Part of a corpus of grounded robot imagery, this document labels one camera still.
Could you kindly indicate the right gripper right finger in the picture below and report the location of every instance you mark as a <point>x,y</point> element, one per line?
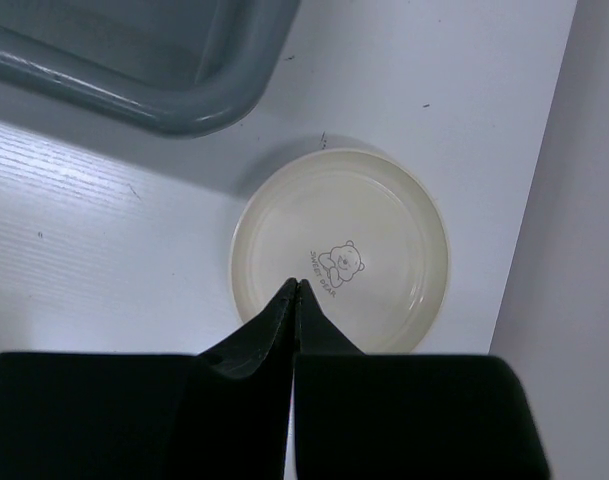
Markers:
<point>330,403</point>

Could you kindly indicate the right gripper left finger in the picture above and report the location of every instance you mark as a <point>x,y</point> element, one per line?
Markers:
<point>244,392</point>

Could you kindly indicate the cream bear plate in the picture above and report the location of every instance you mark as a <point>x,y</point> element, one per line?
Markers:
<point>362,231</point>

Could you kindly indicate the grey plastic bin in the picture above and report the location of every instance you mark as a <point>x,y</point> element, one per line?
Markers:
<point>181,68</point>

